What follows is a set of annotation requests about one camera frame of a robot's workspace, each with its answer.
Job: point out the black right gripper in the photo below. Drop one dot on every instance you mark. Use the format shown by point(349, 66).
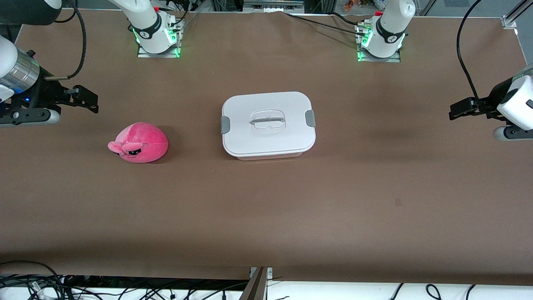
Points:
point(46, 92)

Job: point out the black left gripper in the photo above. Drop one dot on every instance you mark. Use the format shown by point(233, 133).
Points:
point(495, 97)

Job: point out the pink plush toy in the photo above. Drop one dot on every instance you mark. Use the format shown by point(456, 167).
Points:
point(145, 143)

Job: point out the white box lid grey clips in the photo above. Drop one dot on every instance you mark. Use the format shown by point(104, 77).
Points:
point(266, 137)

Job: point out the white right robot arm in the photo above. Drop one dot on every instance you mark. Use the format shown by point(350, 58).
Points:
point(150, 37)

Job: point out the translucent plastic storage box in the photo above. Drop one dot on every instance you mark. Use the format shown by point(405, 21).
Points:
point(270, 158)

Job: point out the grey metal device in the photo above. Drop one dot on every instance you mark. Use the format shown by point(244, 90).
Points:
point(272, 5)

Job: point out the brown table cover sheet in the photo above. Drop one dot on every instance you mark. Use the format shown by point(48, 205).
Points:
point(266, 216)

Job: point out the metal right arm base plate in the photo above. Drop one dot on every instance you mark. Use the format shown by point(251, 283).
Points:
point(143, 54)

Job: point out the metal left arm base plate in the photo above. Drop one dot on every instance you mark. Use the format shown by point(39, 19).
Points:
point(391, 59)

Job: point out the aluminium frame profile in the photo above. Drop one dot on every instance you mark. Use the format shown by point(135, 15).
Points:
point(511, 16)

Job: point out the dark angled post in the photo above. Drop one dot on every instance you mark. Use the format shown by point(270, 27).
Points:
point(252, 289)

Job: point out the small metal bracket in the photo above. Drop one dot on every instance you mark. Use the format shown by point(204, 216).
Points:
point(270, 273)

